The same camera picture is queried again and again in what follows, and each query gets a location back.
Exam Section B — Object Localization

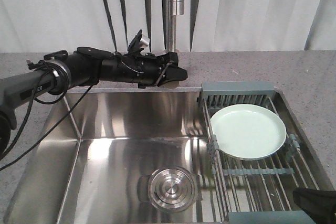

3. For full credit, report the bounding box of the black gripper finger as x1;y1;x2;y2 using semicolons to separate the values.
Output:
292;187;335;223

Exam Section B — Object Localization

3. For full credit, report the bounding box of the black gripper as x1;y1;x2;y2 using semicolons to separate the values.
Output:
112;52;188;88

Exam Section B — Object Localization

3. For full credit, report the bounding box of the mint green round plate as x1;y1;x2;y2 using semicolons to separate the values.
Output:
211;104;287;160

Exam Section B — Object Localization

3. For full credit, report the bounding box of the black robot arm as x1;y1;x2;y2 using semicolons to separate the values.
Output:
1;47;188;154

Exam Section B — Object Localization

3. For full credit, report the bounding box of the grey blue dish drying rack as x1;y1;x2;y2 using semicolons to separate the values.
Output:
198;81;333;223

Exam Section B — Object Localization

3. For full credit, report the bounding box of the steel kitchen faucet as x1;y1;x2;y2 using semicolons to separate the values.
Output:
160;0;184;89

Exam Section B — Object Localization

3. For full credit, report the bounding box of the stainless steel sink basin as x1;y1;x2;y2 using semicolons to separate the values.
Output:
4;87;335;224

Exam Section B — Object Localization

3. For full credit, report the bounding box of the round steel sink drain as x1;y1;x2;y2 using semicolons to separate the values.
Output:
136;166;202;213

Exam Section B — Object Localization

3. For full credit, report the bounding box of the white pleated curtain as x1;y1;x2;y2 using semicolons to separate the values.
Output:
1;0;335;52

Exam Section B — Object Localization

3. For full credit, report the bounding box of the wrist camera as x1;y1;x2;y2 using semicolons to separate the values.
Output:
128;29;150;53

